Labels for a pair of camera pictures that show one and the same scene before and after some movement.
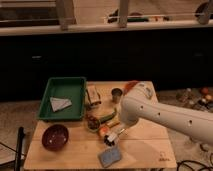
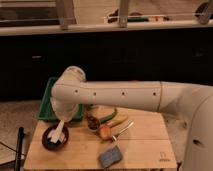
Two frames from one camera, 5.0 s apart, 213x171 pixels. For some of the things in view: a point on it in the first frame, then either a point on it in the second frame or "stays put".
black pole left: x=18 y=159 stays put
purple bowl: x=55 y=137 stays put
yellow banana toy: x=111 y=123 stays put
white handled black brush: x=110 y=139 to x=57 y=135
